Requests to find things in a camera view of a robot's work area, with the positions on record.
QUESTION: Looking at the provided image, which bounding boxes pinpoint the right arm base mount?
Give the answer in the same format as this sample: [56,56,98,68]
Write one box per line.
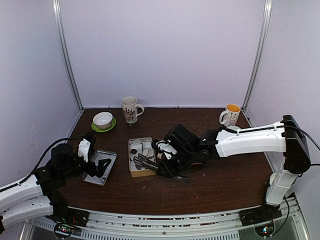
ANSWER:
[239,207,282,227]

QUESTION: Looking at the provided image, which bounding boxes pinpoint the white cup near arm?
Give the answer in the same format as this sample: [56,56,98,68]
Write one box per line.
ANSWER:
[268,172,276,186]

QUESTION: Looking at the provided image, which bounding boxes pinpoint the white mug yellow inside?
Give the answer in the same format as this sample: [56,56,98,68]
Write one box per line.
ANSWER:
[218,103,241,127]

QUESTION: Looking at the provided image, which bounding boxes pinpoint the red lacquer tray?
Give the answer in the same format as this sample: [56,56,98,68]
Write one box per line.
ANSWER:
[161,147,208,171]

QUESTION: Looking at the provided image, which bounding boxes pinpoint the metal front rail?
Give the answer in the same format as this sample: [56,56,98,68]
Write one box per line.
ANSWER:
[19,194,311,240]

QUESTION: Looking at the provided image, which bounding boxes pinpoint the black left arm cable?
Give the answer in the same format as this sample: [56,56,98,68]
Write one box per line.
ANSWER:
[0,136,86,193]

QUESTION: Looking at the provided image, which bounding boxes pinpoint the green saucer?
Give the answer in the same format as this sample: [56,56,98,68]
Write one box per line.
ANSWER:
[91,117,117,133]

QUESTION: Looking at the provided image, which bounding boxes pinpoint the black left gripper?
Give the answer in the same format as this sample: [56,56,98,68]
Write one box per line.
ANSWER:
[59,155,111,183]

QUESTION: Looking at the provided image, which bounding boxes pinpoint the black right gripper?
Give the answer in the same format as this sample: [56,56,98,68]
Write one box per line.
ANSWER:
[156,147,196,179]

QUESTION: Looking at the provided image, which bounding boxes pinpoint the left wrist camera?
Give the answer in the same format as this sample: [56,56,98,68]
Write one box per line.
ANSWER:
[77,135,96,163]

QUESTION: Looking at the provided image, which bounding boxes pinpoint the aluminium frame post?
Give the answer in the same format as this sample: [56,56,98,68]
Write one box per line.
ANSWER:
[52,0,84,112]
[242,0,273,112]

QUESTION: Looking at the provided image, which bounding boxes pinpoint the metal tongs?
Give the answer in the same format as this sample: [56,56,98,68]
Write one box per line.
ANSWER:
[133,153,190,184]

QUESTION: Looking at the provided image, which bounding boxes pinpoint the white oval chocolate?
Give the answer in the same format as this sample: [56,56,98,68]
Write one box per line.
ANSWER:
[142,149,149,156]

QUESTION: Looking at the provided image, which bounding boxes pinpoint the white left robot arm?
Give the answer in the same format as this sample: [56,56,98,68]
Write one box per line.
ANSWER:
[0,143,111,232]

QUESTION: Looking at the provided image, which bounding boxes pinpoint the dark round chocolate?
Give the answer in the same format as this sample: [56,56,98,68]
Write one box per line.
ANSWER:
[130,149,137,155]

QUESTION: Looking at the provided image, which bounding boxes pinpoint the floral mug beige inside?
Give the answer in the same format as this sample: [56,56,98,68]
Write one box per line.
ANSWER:
[120,96,145,124]

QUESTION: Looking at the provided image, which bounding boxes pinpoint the left aluminium frame post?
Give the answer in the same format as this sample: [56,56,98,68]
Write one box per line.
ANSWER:
[52,0,84,112]

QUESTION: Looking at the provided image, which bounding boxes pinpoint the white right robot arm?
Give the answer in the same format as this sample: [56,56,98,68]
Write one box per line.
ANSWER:
[152,115,311,221]

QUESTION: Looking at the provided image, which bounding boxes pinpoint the right aluminium frame post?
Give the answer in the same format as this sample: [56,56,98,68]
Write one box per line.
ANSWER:
[242,0,273,112]

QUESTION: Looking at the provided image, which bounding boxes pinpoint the pale blue bowl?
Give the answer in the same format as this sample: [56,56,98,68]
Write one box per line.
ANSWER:
[227,125,241,131]

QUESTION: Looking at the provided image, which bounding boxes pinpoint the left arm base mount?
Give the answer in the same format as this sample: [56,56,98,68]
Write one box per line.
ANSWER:
[46,208,90,227]

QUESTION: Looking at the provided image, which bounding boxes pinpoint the beige tin box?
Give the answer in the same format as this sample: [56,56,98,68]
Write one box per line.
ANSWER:
[128,137,157,178]

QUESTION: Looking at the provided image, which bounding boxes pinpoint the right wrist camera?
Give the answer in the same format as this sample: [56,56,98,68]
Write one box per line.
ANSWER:
[151,139,178,160]

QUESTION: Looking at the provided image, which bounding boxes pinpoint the white bowl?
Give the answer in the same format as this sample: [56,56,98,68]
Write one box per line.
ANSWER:
[93,112,113,130]

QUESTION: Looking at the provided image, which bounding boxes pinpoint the bear print tin lid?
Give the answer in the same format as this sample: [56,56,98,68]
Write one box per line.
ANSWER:
[82,149,118,186]

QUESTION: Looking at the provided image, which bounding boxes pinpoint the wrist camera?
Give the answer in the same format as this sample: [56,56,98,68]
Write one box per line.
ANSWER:
[151,139,178,160]
[77,135,96,163]

